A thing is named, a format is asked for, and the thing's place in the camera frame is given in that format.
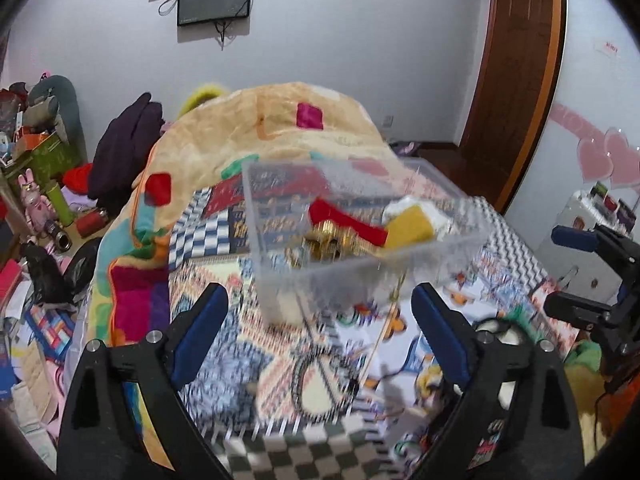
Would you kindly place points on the yellow sponge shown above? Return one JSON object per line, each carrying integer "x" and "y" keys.
{"x": 410, "y": 227}

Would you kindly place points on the pink rabbit toy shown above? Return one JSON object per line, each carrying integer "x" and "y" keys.
{"x": 34, "y": 200}

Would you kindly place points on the clear plastic storage box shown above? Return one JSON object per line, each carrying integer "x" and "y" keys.
{"x": 280, "y": 260}

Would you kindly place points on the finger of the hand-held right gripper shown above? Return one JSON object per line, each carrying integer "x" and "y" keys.
{"x": 575, "y": 307}
{"x": 575, "y": 239}

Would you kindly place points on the grey plush toy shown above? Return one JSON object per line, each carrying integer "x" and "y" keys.
{"x": 62, "y": 97}

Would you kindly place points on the black plastic bag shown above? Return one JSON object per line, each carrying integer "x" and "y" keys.
{"x": 45, "y": 275}

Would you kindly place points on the thin wooden stick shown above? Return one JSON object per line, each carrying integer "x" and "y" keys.
{"x": 382, "y": 330}

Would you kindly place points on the red knit cloth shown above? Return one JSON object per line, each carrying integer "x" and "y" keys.
{"x": 77, "y": 179}

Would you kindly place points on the orange patchwork blanket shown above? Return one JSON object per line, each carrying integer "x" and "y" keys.
{"x": 210, "y": 135}

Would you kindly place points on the brown wooden door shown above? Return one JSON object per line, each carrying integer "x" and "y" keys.
{"x": 515, "y": 85}

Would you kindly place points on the yellow-green fluffy toy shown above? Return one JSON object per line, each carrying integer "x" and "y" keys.
{"x": 200, "y": 97}

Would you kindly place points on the dark purple coat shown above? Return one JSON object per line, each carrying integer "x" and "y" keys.
{"x": 125, "y": 150}

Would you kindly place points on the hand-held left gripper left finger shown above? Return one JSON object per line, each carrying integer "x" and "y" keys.
{"x": 200, "y": 332}

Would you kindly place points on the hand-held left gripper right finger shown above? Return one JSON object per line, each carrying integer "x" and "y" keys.
{"x": 440, "y": 335}

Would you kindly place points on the gold ornament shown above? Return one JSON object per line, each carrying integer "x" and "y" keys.
{"x": 325, "y": 245}

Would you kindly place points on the green cardboard box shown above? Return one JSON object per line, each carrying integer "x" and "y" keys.
{"x": 47, "y": 157}

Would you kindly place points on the colourful printed bedsheet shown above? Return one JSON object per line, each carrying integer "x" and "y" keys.
{"x": 280, "y": 360}

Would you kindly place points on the black camera lens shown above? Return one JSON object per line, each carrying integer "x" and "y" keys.
{"x": 57, "y": 236}

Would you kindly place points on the green tube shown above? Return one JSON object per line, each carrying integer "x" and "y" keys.
{"x": 61, "y": 205}

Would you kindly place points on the green and white plush toy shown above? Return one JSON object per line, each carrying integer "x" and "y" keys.
{"x": 585, "y": 390}

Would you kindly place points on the pink heart wall decals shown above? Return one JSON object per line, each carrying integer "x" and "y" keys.
{"x": 595, "y": 160}

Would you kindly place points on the pile of books and papers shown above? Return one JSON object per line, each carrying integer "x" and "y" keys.
{"x": 25, "y": 375}

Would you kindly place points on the red bottle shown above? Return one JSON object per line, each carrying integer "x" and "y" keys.
{"x": 91, "y": 222}

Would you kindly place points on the white wall outlet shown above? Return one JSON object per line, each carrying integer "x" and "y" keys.
{"x": 388, "y": 121}

